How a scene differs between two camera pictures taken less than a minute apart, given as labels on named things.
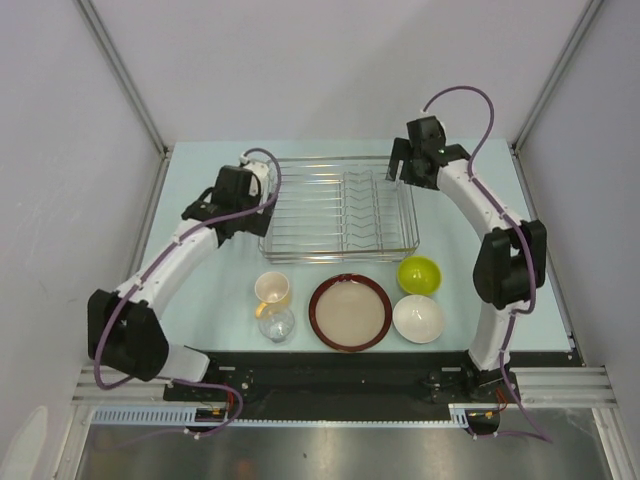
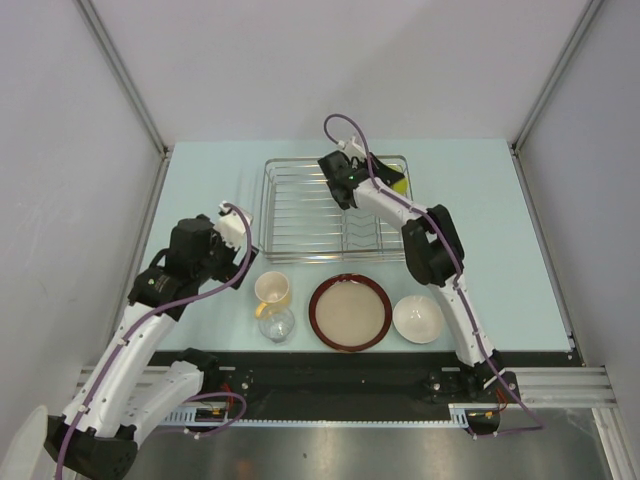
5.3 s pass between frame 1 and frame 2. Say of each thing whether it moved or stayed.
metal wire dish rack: stayed
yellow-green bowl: moved
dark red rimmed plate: stayed
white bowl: stayed
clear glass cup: stayed
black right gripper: moved
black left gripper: moved
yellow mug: stayed
